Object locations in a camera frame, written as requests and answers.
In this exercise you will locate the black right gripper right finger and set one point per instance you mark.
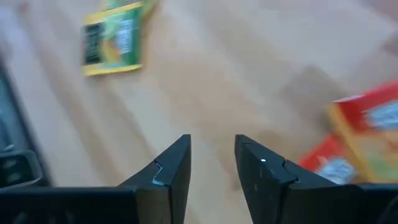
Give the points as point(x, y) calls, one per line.
point(264, 186)

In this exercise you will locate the mango black tea packet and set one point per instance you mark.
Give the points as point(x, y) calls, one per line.
point(373, 146)
point(329, 155)

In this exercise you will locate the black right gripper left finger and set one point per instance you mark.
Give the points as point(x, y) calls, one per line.
point(174, 186)

